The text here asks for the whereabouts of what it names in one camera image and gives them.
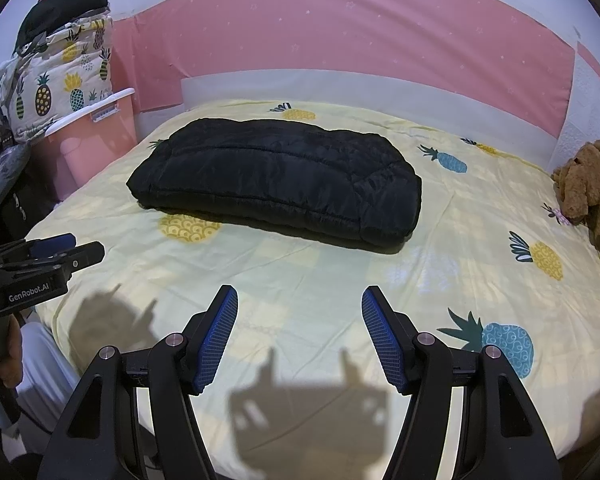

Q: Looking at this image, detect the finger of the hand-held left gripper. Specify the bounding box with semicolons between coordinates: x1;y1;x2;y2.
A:
55;241;106;273
27;232;78;261

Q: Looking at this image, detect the dark clothes pile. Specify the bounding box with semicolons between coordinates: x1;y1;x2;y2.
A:
14;0;110;56

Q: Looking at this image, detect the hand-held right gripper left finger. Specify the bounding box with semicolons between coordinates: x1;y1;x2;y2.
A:
37;284;240;480

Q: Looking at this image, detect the white bed headboard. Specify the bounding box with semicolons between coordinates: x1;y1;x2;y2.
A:
180;67;566;138

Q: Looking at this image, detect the pineapple print bed sheet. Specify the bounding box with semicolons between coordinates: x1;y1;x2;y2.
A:
25;100;600;461

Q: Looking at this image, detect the person's white trouser leg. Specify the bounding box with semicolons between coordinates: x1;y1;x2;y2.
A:
15;322;88;461

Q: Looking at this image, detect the person's left hand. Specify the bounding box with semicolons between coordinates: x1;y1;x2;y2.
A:
0;317;25;386

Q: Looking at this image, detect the black puffer jacket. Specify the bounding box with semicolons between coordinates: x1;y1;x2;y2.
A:
126;117;423;256

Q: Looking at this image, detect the folded pineapple print quilt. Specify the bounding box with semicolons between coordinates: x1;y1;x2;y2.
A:
0;15;115;143

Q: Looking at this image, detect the pink storage box white lid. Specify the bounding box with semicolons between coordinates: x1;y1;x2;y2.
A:
35;88;140;201

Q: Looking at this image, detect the brown teddy bear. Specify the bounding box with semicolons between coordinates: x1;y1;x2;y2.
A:
551;140;600;256

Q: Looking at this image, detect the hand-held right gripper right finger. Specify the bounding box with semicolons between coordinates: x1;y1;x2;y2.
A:
361;285;563;480

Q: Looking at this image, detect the dark clothing heap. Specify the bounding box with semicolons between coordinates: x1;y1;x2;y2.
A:
0;82;56;248

